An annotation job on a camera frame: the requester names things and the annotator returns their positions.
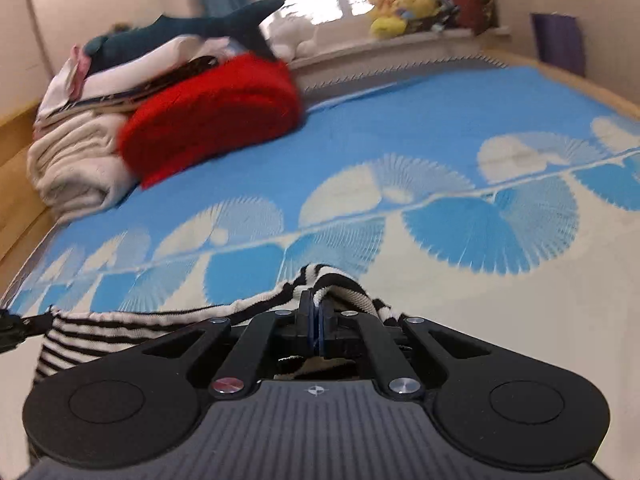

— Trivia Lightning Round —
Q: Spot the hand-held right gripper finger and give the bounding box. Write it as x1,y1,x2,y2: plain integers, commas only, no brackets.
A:
141,289,317,402
316,297,493,402

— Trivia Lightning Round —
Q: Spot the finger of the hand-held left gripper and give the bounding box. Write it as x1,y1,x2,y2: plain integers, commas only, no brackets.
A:
0,309,54,356

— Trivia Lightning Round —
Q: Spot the black white striped child's top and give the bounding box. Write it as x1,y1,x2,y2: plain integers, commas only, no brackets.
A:
29,262,417,401

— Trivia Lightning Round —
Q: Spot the white fleece folded blanket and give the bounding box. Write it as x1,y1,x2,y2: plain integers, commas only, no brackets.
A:
37,160,137,224

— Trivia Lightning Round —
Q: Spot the blue and white bed mat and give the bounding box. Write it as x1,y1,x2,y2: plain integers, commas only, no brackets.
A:
0,47,640,356

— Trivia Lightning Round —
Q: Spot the cream folded blanket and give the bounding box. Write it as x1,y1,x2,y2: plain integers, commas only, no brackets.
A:
26,110,126,181

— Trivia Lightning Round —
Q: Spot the red folded blanket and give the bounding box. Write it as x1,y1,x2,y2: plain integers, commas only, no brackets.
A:
118,53,304,190

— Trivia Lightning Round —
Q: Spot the pink and white cloth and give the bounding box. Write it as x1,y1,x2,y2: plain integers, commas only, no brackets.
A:
36,44,95,128

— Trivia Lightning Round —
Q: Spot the white folded bedding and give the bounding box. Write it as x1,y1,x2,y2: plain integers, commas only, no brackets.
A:
47,55,223,122

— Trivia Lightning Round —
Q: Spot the white window sill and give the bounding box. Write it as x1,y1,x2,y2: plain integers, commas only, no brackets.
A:
289,25,513,72

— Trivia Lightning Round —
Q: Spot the white plush toy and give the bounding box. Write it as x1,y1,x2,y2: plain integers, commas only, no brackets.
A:
269,16,322,60

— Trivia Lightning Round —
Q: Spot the yellow plush toy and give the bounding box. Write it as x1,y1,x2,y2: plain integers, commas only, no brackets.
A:
400,0,442,22
366,0,417,39

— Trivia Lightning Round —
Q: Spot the blue shark plush toy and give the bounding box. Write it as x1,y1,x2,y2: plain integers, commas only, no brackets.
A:
81,0,290,73

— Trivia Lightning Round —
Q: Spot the white wardrobe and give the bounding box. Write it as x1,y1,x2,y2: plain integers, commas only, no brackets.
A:
20,0,203,106

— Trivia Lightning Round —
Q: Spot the purple bag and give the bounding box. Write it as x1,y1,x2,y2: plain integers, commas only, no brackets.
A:
530,12,587,79

